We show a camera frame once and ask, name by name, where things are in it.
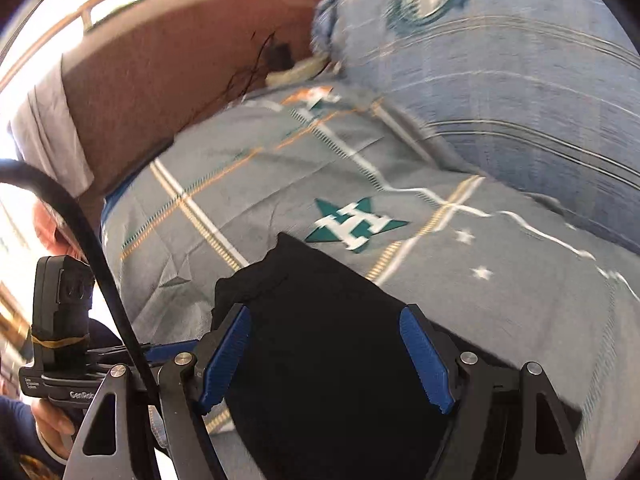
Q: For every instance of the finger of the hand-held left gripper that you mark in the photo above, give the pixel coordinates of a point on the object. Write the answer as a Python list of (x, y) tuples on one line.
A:
[(170, 349)]

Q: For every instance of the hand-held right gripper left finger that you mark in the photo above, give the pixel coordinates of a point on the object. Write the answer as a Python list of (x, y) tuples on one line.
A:
[(225, 360)]

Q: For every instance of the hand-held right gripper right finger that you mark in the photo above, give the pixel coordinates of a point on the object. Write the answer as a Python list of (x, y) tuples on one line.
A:
[(425, 355)]

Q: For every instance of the black pants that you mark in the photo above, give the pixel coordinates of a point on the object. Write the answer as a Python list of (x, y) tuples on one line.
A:
[(325, 360)]

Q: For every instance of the person's left forearm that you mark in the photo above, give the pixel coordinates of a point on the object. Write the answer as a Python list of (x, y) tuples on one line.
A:
[(15, 430)]

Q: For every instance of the person's left hand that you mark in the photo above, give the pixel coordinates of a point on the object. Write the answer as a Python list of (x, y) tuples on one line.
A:
[(50, 425)]

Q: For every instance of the reddish blurred object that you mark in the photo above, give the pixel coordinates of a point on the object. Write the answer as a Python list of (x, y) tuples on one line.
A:
[(55, 230)]

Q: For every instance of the grey star print bed sheet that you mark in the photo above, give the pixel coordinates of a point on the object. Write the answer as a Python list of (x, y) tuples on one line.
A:
[(500, 285)]

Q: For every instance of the grey curtain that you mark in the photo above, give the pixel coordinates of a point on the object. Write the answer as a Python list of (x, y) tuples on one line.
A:
[(50, 125)]

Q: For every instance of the brown headboard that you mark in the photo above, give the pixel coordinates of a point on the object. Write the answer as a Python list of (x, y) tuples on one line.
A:
[(175, 60)]

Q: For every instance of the blue plaid quilt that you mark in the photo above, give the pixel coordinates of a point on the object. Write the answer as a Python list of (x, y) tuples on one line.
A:
[(500, 85)]

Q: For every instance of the black power adapter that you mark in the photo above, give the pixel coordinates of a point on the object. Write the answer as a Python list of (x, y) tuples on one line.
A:
[(281, 57)]

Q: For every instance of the beige window frame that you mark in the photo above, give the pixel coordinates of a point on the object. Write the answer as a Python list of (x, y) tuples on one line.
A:
[(86, 19)]

